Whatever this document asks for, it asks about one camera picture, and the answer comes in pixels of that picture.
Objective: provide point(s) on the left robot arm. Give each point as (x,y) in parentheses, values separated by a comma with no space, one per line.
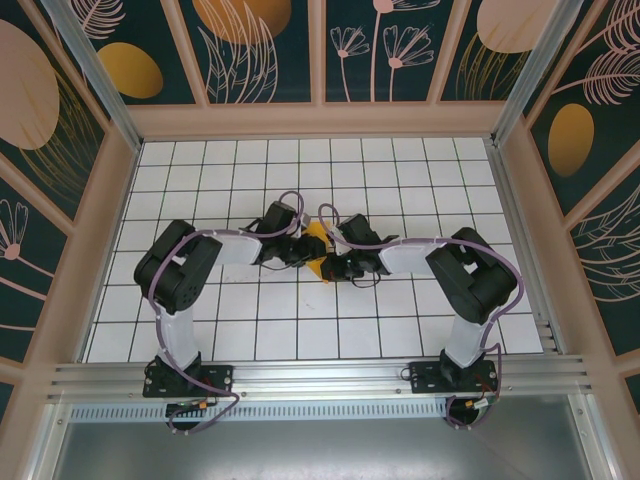
(175,270)

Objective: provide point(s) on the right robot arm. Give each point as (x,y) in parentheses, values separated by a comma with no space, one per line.
(475,280)

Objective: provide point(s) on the grey metal sheet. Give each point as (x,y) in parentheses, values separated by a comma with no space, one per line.
(320,450)

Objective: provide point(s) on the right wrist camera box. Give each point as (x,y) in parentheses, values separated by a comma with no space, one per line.
(336,229)

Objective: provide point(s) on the aluminium mounting rail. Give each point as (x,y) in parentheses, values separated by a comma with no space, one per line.
(320,377)

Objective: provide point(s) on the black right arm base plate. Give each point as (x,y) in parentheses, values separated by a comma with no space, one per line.
(425,380)

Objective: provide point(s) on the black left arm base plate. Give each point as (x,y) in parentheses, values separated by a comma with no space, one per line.
(220,380)

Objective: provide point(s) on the aluminium side rail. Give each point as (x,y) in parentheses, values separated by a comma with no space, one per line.
(520,240)

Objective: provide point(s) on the wall panel with pink flowers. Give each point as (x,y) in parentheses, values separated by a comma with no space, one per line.
(360,75)

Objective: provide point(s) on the wall panel with leaf outlines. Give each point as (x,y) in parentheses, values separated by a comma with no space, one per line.
(240,60)

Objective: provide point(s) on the wall panel with orange oval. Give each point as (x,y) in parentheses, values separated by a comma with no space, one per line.
(130,70)

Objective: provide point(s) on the wall panel with feather outlines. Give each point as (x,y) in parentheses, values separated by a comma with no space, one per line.
(570,140)

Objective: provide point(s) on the aluminium corner post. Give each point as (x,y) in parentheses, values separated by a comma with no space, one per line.
(100,85)
(530,75)

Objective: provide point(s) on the wall panel with fern outlines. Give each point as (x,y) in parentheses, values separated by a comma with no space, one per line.
(610,260)

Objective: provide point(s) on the wall panel with single flower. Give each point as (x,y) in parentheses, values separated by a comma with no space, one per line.
(20,240)

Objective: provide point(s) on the wall panel with cream circle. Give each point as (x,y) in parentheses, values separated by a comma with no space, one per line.
(500,25)

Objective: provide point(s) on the wall panel with gold lines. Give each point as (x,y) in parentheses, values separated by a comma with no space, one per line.
(30,100)

